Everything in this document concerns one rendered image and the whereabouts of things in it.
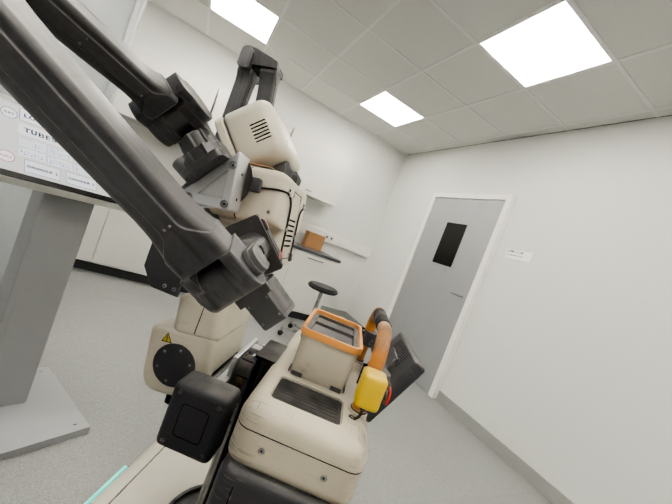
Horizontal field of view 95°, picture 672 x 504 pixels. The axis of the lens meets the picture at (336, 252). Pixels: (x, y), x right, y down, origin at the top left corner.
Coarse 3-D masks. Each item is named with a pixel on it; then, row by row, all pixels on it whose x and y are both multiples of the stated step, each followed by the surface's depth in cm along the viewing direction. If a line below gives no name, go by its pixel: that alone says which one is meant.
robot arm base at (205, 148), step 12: (192, 132) 58; (204, 132) 59; (180, 144) 58; (192, 144) 57; (204, 144) 57; (216, 144) 58; (192, 156) 57; (204, 156) 55; (216, 156) 54; (228, 156) 58; (192, 168) 55; (204, 168) 56; (192, 180) 57
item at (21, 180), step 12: (0, 96) 101; (0, 168) 94; (0, 180) 96; (12, 180) 97; (24, 180) 99; (36, 180) 101; (48, 192) 106; (60, 192) 108; (72, 192) 110; (84, 192) 113; (96, 204) 119; (108, 204) 121
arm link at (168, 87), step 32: (32, 0) 33; (64, 0) 35; (64, 32) 37; (96, 32) 39; (96, 64) 42; (128, 64) 44; (128, 96) 48; (160, 96) 51; (192, 96) 55; (160, 128) 56
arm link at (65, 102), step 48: (0, 0) 23; (0, 48) 23; (48, 48) 25; (48, 96) 25; (96, 96) 28; (96, 144) 27; (144, 144) 31; (144, 192) 29; (192, 240) 32; (240, 240) 38; (192, 288) 34; (240, 288) 35
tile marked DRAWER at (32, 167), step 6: (24, 162) 100; (30, 162) 102; (36, 162) 103; (24, 168) 100; (30, 168) 101; (36, 168) 102; (42, 168) 104; (48, 168) 106; (54, 168) 107; (36, 174) 102; (42, 174) 103; (48, 174) 105; (54, 174) 106; (60, 174) 108
